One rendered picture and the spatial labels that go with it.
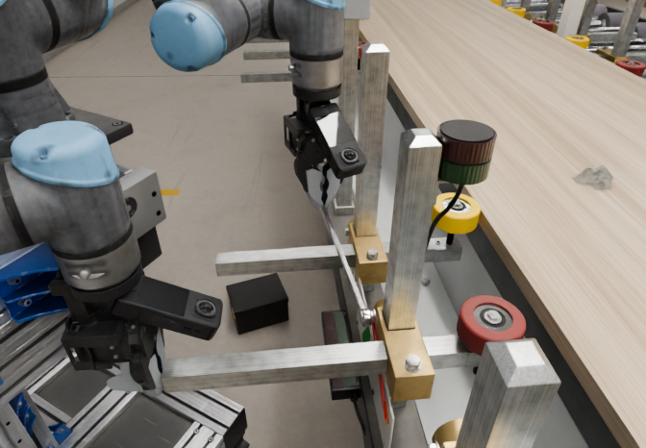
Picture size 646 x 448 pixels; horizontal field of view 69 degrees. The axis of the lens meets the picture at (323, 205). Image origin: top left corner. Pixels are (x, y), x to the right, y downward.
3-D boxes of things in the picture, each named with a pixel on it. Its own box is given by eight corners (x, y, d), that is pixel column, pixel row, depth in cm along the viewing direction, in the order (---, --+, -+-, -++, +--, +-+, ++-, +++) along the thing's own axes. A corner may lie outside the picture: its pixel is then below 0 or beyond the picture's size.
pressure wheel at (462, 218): (459, 275, 82) (470, 221, 75) (417, 257, 86) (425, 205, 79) (476, 251, 87) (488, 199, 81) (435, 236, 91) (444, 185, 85)
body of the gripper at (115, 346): (96, 324, 58) (66, 248, 52) (167, 318, 59) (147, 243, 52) (75, 377, 52) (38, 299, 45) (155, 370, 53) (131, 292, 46)
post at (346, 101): (335, 215, 113) (338, 18, 88) (333, 204, 117) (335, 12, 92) (354, 214, 114) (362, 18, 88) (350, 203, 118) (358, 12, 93)
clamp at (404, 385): (391, 403, 59) (394, 377, 56) (371, 320, 70) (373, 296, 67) (434, 398, 59) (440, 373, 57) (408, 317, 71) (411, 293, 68)
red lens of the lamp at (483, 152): (444, 165, 47) (447, 145, 46) (427, 138, 52) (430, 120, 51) (502, 161, 48) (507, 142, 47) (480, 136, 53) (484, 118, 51)
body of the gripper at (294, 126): (325, 140, 80) (325, 70, 73) (349, 162, 74) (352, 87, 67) (283, 149, 77) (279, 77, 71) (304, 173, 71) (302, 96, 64)
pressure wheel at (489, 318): (459, 400, 62) (474, 341, 55) (439, 350, 68) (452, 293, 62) (517, 394, 63) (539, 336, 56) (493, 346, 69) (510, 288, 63)
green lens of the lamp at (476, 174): (440, 186, 49) (444, 167, 47) (425, 159, 54) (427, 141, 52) (497, 183, 49) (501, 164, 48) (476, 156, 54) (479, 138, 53)
